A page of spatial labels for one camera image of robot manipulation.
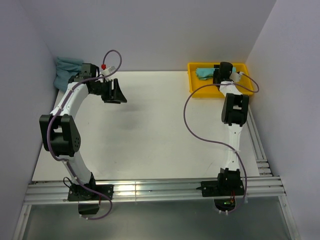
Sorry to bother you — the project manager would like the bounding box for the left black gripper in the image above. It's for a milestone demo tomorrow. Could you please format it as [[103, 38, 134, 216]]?
[[90, 78, 127, 104]]

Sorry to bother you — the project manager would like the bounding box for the teal green t-shirt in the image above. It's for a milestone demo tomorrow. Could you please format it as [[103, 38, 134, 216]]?
[[195, 67, 236, 80]]

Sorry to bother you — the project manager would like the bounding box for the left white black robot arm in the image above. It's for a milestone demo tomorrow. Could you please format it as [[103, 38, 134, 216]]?
[[39, 63, 127, 220]]

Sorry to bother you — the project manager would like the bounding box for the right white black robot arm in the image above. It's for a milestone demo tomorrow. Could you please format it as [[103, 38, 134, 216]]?
[[201, 61, 249, 197]]

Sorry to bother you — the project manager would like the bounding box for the yellow plastic tray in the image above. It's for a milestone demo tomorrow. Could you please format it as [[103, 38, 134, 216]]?
[[187, 62, 255, 99]]

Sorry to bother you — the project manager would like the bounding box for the crumpled grey-blue t-shirt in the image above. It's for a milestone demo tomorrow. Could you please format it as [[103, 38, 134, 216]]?
[[53, 56, 84, 92]]

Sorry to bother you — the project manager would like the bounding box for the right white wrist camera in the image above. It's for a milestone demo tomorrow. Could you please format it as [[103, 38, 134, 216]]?
[[229, 71, 245, 83]]

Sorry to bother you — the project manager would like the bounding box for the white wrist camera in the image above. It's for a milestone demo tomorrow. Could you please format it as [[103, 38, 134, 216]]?
[[229, 71, 245, 83], [100, 64, 116, 76]]

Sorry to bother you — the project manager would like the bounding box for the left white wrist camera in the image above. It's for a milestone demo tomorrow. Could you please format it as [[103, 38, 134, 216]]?
[[100, 64, 116, 76]]

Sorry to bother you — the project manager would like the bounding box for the aluminium right side rail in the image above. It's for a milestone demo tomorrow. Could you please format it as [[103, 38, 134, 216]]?
[[246, 109, 287, 196]]

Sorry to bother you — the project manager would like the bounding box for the aluminium front rail frame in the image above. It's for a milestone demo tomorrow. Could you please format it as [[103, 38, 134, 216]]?
[[13, 176, 301, 240]]

